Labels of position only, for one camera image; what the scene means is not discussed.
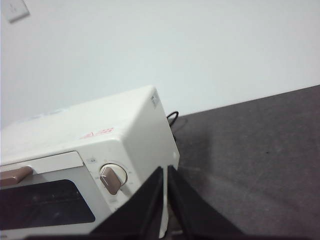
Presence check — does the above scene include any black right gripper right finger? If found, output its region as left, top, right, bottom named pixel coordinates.
left=167, top=164, right=242, bottom=236

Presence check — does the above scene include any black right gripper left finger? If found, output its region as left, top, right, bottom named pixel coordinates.
left=87, top=166, right=165, bottom=236

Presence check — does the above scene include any oven door with brown handle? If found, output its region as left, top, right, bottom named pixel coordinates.
left=0, top=151, right=97, bottom=237

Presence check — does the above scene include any white brown oven knob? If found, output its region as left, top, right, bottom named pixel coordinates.
left=99, top=163, right=129, bottom=196

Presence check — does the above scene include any white toaster oven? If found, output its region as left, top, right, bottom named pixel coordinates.
left=0, top=84, right=181, bottom=240

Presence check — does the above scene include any black oven power cable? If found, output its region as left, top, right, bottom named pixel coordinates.
left=165, top=110, right=180, bottom=127

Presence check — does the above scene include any white wall socket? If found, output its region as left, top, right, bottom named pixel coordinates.
left=0, top=0, right=31, bottom=24

